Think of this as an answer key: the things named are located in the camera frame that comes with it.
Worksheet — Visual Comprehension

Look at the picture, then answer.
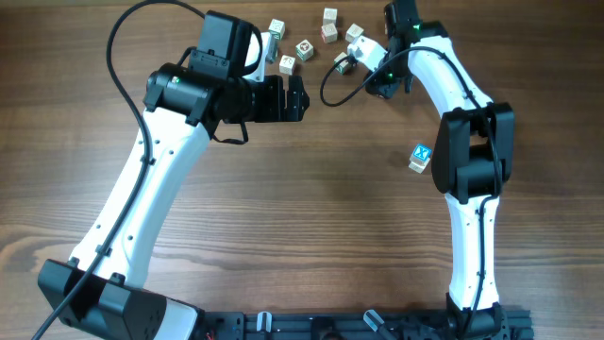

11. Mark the green-edged block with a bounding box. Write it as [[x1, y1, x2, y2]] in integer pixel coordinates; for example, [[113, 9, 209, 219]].
[[344, 24, 364, 43], [268, 19, 285, 41]]

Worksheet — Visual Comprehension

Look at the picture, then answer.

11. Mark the black cable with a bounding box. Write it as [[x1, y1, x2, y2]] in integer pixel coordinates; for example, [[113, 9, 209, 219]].
[[30, 0, 209, 340], [319, 45, 502, 332]]

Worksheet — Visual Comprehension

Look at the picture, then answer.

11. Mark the red-edged plain wooden block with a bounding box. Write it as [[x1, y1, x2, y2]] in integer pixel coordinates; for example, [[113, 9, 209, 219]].
[[409, 161, 426, 174]]

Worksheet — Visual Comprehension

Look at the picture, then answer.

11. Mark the green-edged centre right block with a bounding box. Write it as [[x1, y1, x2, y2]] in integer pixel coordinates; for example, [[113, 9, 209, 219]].
[[344, 24, 364, 43]]

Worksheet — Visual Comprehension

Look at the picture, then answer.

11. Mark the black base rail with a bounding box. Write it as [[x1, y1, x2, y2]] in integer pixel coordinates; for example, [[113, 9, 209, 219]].
[[192, 310, 535, 340]]

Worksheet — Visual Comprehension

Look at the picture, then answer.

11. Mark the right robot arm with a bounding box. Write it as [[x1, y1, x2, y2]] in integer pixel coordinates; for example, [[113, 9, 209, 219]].
[[364, 1, 514, 339]]

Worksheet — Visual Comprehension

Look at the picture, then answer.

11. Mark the green-edged upper left block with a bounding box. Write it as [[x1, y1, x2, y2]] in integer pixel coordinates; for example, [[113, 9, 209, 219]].
[[268, 19, 285, 41]]

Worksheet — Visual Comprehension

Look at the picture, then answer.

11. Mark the right black cable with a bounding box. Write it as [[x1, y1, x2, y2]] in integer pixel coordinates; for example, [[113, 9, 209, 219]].
[[319, 45, 502, 332]]

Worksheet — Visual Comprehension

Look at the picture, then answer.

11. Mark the left black cable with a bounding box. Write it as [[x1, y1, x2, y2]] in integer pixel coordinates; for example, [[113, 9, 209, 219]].
[[30, 0, 209, 340]]

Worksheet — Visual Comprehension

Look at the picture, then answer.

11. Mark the green A wooden block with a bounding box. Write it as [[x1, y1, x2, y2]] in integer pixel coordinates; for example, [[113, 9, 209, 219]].
[[334, 52, 354, 75]]

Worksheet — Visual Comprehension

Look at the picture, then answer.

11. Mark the top centre plain block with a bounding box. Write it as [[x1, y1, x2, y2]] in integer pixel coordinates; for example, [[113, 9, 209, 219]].
[[323, 8, 338, 26]]

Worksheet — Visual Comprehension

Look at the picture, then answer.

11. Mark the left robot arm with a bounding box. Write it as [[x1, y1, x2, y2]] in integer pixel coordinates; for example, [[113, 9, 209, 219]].
[[38, 11, 310, 339]]

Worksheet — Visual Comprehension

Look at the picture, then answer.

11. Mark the red-edged centre block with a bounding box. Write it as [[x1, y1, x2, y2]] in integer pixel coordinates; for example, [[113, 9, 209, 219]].
[[321, 23, 338, 43]]

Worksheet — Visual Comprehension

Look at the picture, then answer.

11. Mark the blue X wooden block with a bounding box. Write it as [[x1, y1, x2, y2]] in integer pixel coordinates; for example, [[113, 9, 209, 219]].
[[410, 144, 432, 166]]

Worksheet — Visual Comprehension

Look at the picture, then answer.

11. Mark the plain block beside yellow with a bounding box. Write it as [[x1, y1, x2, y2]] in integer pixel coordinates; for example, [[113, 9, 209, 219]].
[[278, 55, 295, 76]]

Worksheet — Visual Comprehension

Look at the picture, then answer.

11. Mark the green picture wooden block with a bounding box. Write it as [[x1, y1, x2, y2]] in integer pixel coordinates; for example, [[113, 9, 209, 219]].
[[295, 40, 314, 61]]

